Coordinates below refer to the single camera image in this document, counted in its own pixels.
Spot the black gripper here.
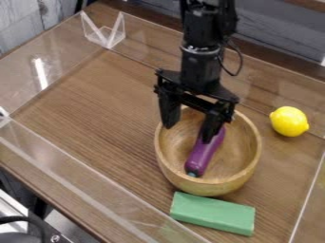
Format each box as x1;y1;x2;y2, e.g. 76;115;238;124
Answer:
154;47;238;143

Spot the purple toy eggplant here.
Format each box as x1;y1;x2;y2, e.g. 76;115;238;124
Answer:
185;127;226;178

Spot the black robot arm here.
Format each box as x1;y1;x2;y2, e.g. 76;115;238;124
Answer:
154;0;238;143

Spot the brown wooden bowl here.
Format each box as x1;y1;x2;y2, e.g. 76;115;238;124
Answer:
154;108;262;196

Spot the yellow toy lemon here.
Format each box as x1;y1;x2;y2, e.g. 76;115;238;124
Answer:
269;106;310;138

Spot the green rectangular sponge block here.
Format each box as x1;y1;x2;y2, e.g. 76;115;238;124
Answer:
170;192;255;236

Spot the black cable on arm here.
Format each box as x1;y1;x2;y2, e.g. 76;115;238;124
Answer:
217;39;245;78

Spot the clear acrylic corner bracket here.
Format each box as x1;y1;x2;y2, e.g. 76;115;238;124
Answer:
80;10;126;49

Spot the clear acrylic front wall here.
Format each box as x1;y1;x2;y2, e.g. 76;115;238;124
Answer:
0;118;211;243

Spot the black cable lower left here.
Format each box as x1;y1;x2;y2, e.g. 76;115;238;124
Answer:
0;215;45;243

